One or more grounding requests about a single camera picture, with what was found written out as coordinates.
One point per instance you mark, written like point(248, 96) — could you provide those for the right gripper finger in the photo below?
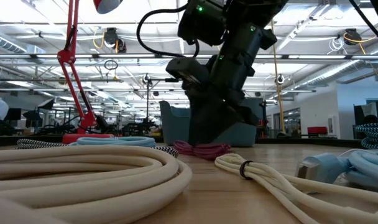
point(207, 124)

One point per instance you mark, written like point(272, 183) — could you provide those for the teal plastic bin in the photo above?
point(176, 127)

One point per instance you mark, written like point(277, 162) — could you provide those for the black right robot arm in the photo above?
point(254, 12)

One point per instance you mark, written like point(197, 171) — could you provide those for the black tripod stand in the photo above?
point(148, 99)

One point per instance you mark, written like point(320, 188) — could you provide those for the red storage box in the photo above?
point(317, 130)

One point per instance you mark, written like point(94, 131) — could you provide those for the red desk lamp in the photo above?
point(67, 57)

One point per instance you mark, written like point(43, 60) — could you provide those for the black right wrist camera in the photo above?
point(186, 70)

